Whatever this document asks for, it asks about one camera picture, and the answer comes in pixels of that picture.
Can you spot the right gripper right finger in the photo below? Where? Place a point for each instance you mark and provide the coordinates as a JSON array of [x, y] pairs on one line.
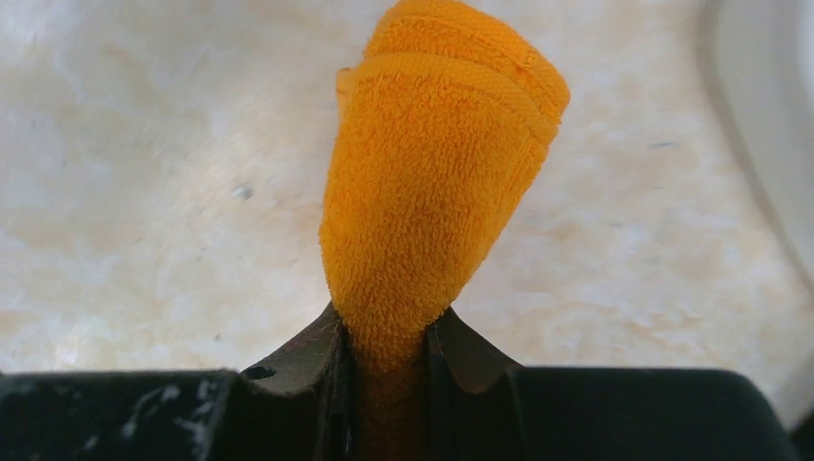
[[486, 406]]

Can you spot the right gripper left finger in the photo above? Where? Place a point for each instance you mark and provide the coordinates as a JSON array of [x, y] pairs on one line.
[[293, 404]]

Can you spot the plain bright orange towel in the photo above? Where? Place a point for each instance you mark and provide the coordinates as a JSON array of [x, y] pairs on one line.
[[443, 126]]

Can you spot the white plastic bin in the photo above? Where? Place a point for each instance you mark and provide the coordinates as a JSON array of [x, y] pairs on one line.
[[756, 58]]

